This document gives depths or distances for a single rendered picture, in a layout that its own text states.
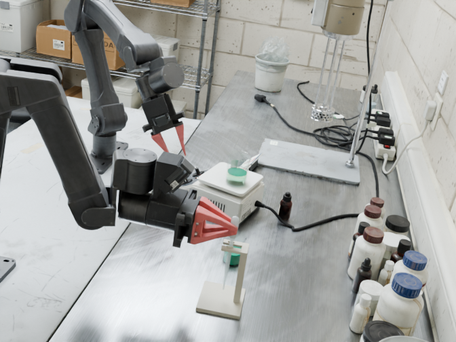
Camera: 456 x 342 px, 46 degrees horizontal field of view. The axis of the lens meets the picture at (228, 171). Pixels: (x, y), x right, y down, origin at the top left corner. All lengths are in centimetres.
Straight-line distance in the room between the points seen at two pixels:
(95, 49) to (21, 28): 227
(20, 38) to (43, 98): 288
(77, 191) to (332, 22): 84
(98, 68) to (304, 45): 232
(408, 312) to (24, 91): 69
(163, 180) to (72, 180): 14
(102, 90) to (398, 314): 89
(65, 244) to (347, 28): 87
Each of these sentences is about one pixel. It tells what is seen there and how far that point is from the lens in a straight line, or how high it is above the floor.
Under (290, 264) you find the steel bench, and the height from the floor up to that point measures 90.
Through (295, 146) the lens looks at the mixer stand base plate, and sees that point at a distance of 169.
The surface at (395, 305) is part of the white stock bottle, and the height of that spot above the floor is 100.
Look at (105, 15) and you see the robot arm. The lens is 135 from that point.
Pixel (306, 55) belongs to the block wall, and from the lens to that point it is 360.
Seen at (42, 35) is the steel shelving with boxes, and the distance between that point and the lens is 370.
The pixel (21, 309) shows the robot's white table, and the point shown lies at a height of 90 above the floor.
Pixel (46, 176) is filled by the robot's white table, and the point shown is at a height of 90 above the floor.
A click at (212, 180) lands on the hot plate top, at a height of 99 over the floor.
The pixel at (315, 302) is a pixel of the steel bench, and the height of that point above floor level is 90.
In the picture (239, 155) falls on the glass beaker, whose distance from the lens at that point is 123.
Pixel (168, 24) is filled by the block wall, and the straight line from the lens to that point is 372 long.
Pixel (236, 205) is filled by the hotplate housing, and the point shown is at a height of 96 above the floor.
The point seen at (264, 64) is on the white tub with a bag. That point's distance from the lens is 218.
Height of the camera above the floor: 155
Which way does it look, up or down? 26 degrees down
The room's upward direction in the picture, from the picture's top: 8 degrees clockwise
